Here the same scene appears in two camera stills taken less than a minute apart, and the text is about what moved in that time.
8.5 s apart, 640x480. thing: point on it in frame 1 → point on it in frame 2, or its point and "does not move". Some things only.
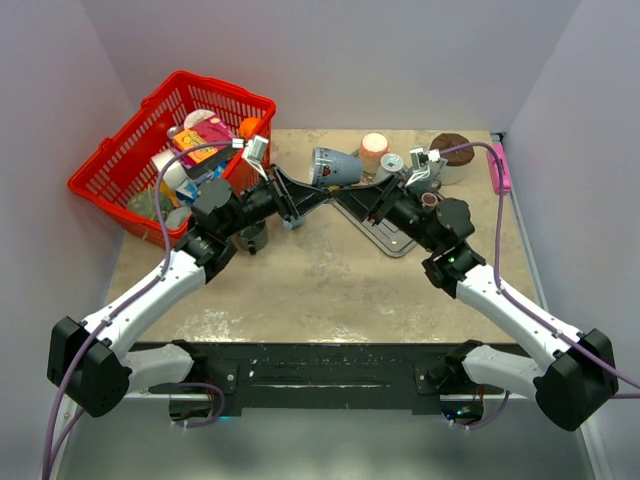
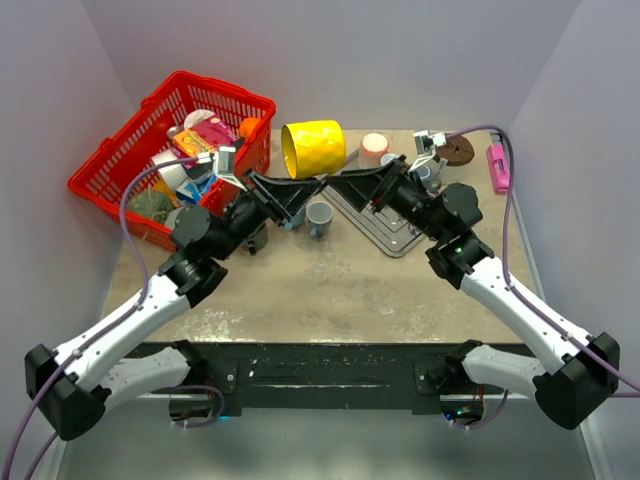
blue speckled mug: [335, 168] → [319, 215]
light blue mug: [293, 224] does not move
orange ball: [248, 125] does not move
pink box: [492, 162] does not move
